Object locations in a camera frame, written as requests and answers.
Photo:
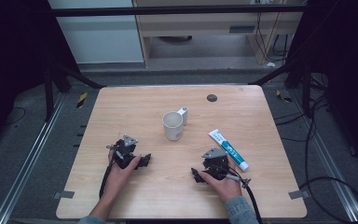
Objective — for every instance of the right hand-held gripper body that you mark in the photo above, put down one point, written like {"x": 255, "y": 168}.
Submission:
{"x": 216, "y": 165}

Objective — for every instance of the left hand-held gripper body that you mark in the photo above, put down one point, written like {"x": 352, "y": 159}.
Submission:
{"x": 125, "y": 152}

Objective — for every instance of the white teal toothpaste tube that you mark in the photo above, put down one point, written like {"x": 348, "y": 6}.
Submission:
{"x": 229, "y": 150}

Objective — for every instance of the white cup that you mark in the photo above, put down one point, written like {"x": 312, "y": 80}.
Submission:
{"x": 174, "y": 129}

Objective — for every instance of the person's right hand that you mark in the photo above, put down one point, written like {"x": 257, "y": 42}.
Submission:
{"x": 227, "y": 188}

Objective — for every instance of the person's left hand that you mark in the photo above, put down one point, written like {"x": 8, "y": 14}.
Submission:
{"x": 116, "y": 180}

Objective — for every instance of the dark round table grommet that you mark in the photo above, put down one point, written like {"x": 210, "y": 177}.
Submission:
{"x": 212, "y": 98}

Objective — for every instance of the yellow black hazard tape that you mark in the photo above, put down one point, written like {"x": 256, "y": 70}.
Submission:
{"x": 81, "y": 100}
{"x": 283, "y": 97}

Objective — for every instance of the black metal stand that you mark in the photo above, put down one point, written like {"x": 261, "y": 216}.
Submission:
{"x": 48, "y": 93}
{"x": 306, "y": 90}

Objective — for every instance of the small white floor object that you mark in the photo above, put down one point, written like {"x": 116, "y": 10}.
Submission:
{"x": 271, "y": 64}

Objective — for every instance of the white cabinet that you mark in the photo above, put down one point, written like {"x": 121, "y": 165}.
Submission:
{"x": 99, "y": 37}

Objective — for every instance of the light wooden desk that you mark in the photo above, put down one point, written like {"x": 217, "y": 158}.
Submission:
{"x": 199, "y": 25}

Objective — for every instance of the black curtain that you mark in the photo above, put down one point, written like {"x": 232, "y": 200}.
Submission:
{"x": 348, "y": 77}
{"x": 12, "y": 62}

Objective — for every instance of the grey table bracket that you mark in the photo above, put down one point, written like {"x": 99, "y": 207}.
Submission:
{"x": 64, "y": 194}
{"x": 299, "y": 194}

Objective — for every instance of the aluminium floor rail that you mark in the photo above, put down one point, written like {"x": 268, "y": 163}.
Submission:
{"x": 326, "y": 161}
{"x": 28, "y": 161}

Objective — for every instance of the black horizontal frame bar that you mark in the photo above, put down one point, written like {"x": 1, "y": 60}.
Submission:
{"x": 167, "y": 10}

